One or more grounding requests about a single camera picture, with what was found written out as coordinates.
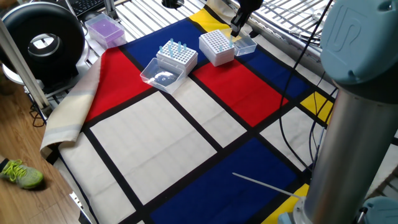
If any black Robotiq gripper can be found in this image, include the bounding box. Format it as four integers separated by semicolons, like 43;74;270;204
229;0;264;38

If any clear plastic holder lid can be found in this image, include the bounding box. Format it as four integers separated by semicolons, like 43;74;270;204
139;57;187;95
222;28;258;57

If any white pipette tip holder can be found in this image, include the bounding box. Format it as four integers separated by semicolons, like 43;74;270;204
198;29;236;67
156;39;199;77

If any black round knob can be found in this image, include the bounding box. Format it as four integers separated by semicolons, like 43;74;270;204
161;0;185;9

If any clear box purple insert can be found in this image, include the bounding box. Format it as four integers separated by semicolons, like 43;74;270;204
84;12;127;50

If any Mondrian pattern tablecloth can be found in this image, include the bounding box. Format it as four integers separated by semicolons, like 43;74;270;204
54;0;398;224

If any black computer keyboard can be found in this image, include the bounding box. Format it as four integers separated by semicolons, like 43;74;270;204
60;0;106;17

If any grey green sneaker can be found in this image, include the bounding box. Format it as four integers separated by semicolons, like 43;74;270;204
0;159;45;190

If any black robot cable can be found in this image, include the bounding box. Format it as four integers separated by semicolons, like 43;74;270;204
308;71;339;169
279;0;333;172

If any aluminium frame post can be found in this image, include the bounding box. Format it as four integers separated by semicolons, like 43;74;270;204
103;0;121;22
0;18;52;111

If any white cable tie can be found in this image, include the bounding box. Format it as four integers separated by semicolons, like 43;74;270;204
232;172;303;198

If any black ring device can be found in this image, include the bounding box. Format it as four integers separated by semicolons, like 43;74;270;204
0;1;86;86

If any white corner bracket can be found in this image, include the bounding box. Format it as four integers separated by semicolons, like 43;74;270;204
68;191;85;215

